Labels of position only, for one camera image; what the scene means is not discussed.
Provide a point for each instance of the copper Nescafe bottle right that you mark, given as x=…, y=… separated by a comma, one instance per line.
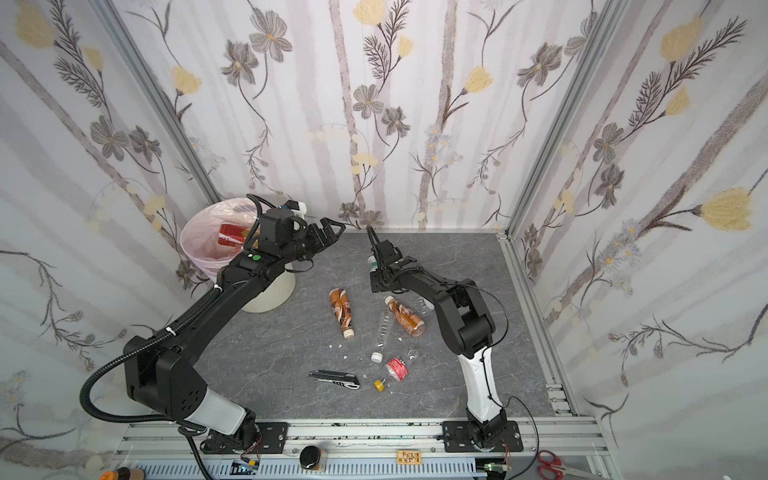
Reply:
x=408, y=319

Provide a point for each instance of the red scissors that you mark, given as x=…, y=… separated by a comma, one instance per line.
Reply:
x=549, y=466

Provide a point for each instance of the aluminium mounting rail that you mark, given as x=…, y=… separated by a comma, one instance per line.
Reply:
x=366, y=448

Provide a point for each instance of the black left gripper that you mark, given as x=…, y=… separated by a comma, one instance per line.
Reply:
x=320, y=234

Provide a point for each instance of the cream ribbed trash bin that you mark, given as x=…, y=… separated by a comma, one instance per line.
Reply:
x=279, y=291

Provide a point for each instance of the clear ribbed bottle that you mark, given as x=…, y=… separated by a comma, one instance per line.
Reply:
x=385, y=324

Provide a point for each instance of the crushed red can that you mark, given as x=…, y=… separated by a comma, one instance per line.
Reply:
x=397, y=369

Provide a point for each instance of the copper coffee bottle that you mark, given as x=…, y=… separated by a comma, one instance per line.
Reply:
x=341, y=307

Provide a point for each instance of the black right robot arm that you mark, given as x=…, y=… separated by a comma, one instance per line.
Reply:
x=465, y=324

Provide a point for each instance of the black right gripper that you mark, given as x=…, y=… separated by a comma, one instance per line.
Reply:
x=384, y=261

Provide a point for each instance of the purple plastic bin liner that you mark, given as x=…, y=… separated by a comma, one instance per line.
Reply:
x=199, y=236

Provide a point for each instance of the yellow red tea bottle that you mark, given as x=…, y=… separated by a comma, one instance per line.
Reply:
x=232, y=235

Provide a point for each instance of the black utility knife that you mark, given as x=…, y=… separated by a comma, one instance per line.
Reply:
x=342, y=379

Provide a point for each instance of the blue-label water bottle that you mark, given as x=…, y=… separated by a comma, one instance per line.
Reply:
x=424, y=307

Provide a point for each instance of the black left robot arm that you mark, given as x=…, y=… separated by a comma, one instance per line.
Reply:
x=160, y=371

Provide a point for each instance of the yellow tag label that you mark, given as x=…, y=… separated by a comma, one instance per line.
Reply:
x=409, y=457

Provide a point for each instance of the black round knob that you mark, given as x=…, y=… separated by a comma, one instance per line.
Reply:
x=311, y=458

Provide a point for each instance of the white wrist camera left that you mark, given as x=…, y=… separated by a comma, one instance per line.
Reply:
x=297, y=207

